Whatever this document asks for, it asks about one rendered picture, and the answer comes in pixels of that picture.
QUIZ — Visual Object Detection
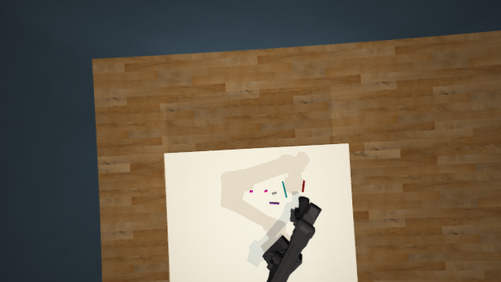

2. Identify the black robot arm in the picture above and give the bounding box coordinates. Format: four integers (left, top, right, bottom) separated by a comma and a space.
267, 196, 322, 282

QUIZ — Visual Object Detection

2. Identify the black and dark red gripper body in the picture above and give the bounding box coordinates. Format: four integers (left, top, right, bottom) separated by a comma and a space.
290, 209, 296, 222

